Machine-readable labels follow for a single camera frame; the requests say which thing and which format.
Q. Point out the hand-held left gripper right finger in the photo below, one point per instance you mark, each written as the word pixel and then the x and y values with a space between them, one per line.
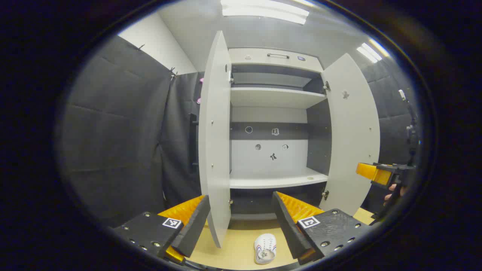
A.
pixel 288 229

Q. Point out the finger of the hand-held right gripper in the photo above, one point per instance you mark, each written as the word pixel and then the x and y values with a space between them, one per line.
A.
pixel 371 174

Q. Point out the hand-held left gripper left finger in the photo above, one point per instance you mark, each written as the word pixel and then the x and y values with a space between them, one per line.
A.
pixel 194 229

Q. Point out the white canvas shoe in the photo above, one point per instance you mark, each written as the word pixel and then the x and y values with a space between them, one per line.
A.
pixel 265 244

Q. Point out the grey shoe cabinet door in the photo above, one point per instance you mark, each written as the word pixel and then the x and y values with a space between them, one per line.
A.
pixel 216 150
pixel 354 143

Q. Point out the black tripod stand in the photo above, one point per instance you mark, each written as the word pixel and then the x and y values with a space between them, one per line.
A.
pixel 413 139

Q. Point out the small ceiling light panel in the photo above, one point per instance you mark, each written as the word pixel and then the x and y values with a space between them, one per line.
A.
pixel 371 51

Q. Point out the black backdrop cloth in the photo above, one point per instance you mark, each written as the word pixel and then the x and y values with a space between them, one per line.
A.
pixel 113 131

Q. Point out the large ceiling light panel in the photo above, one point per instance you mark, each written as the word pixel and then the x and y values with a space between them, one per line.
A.
pixel 263 11

